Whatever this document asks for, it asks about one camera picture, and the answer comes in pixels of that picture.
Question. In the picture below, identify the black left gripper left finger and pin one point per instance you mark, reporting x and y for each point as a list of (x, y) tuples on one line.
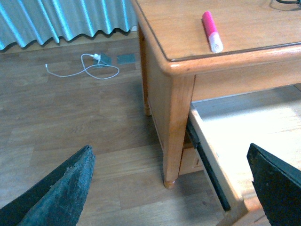
[(56, 200)]

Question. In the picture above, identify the grey floor socket plate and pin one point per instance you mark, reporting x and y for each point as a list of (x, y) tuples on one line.
[(102, 59)]

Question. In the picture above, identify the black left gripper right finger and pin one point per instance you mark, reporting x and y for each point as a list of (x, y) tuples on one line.
[(277, 185)]

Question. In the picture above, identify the grey floor cover plate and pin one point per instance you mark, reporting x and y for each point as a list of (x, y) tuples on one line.
[(126, 59)]

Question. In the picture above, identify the grey pleated curtain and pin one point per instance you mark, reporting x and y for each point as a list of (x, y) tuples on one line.
[(24, 21)]

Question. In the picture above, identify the wooden nightstand cabinet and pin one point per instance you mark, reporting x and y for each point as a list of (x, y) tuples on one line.
[(261, 50)]

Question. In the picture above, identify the pink highlighter marker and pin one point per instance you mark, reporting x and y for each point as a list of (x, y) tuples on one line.
[(212, 34)]

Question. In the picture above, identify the wooden top drawer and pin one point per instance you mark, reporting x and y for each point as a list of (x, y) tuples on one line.
[(225, 127)]

